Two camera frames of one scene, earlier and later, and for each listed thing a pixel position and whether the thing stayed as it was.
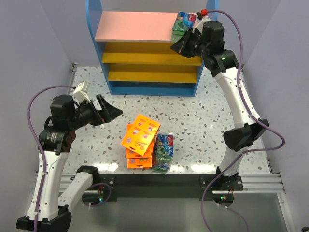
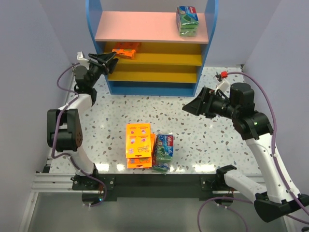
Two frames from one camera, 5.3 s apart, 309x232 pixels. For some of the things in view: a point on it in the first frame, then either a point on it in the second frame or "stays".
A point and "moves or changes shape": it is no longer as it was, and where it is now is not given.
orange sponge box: (141, 135) -> (127, 50)
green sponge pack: (163, 167) stays
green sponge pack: (184, 21) moves or changes shape
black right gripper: (191, 44) -> (207, 102)
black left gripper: (98, 113) -> (101, 64)
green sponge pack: (164, 148) stays
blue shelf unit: (134, 50) stays
